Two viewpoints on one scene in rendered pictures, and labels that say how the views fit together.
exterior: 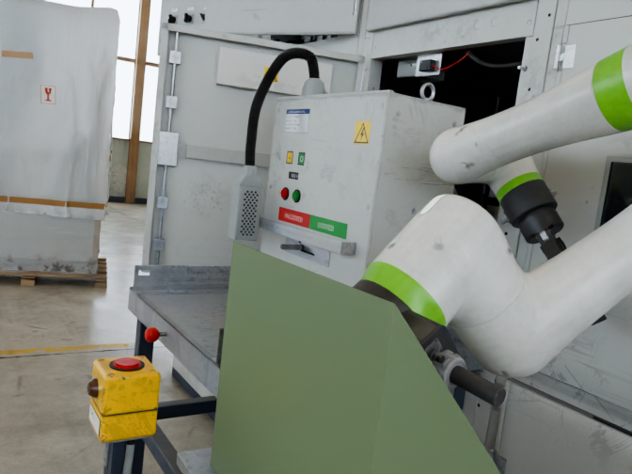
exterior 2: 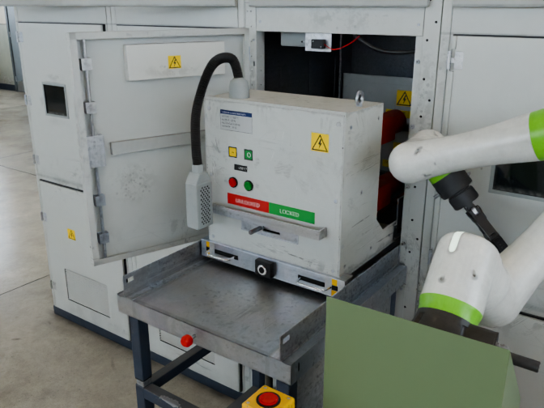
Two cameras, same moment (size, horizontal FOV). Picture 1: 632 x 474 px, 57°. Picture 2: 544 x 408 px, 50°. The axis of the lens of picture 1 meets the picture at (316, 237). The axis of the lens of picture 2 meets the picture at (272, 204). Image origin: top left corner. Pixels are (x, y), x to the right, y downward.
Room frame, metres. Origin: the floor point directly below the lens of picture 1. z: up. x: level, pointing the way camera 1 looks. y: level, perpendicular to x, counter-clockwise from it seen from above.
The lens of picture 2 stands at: (-0.09, 0.61, 1.66)
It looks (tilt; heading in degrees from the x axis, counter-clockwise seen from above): 19 degrees down; 339
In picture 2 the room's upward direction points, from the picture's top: straight up
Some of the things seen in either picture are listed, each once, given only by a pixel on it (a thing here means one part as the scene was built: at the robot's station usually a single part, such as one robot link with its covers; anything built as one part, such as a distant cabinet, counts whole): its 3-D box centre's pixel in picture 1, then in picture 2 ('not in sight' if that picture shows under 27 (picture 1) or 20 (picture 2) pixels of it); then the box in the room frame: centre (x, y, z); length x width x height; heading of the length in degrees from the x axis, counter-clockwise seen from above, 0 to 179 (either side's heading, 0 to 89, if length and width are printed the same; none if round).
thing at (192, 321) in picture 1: (297, 325); (269, 287); (1.44, 0.02, 0.82); 0.68 x 0.62 x 0.06; 123
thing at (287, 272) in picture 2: not in sight; (271, 264); (1.44, 0.01, 0.90); 0.54 x 0.05 x 0.06; 33
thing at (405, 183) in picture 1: (392, 201); (314, 167); (1.58, -0.19, 1.15); 0.51 x 0.50 x 0.48; 123
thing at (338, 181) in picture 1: (311, 196); (268, 187); (1.44, 0.02, 1.15); 0.48 x 0.01 x 0.48; 33
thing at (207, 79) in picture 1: (255, 162); (171, 142); (1.86, 0.22, 1.21); 0.63 x 0.07 x 0.74; 104
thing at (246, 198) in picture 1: (246, 207); (200, 198); (1.57, 0.19, 1.09); 0.08 x 0.05 x 0.17; 123
